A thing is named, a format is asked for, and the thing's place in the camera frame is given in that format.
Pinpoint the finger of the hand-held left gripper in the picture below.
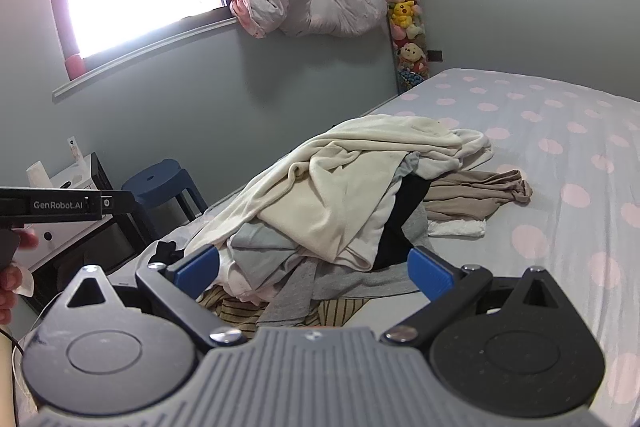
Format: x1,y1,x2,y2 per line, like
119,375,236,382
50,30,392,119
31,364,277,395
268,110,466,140
100,190,136,219

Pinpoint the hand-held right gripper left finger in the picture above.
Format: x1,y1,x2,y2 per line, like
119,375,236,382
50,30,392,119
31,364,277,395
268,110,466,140
60,246,248,349

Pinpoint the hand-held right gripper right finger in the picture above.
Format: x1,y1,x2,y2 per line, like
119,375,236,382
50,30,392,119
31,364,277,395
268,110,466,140
381,247,576,349

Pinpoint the cream turtleneck sweater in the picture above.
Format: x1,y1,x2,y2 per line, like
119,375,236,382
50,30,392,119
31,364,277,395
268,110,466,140
187,142,416,274

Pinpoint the person's left hand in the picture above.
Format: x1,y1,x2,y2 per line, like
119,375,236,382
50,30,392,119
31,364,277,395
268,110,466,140
0,229,40,325

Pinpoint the black sock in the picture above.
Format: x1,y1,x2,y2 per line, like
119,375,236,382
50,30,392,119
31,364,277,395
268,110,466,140
152,241,187,264

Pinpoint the white black nightstand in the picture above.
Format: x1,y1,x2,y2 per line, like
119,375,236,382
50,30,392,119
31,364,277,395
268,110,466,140
20,152,167,314

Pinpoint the blue plastic stool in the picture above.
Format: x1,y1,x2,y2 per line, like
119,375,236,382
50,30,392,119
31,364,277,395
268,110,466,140
121,158,209,229

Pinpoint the pale pink white garment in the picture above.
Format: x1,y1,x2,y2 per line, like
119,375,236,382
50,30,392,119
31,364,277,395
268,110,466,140
220,251,282,304

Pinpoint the black garment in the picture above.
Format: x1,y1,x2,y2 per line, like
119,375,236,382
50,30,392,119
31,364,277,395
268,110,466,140
374,174,437,269

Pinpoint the white lace cloth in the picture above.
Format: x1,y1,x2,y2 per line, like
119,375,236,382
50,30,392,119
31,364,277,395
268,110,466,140
426,218,487,238

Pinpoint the white bottle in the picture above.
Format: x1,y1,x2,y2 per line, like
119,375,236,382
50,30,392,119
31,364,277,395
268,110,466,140
67,137,86,168

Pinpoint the white tissue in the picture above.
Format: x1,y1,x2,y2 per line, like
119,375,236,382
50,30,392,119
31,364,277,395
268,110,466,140
10,257,37,299

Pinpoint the beige garment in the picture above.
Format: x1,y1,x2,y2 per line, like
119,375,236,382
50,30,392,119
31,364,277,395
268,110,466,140
424,169,534,224

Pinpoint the striped yellow brown garment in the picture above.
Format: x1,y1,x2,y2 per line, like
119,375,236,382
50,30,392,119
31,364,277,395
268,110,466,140
199,284,372,334

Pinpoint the white fleece garment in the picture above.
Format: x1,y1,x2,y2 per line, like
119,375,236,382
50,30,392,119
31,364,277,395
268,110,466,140
292,113,495,188

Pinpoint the window sill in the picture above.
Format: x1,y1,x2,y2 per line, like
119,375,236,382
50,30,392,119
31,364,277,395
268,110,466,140
52,17,239,100

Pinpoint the polka dot bed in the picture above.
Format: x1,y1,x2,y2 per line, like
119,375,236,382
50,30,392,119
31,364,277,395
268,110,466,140
107,68,640,427

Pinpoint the column of plush toys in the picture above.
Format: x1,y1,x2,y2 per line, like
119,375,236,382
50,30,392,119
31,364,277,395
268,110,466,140
372,0,432,96

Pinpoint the rolled polka dot duvet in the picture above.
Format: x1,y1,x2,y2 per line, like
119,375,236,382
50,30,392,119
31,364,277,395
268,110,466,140
224,0,389,39

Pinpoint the black cable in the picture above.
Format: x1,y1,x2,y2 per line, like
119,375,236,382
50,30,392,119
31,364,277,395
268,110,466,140
0,328,25,355

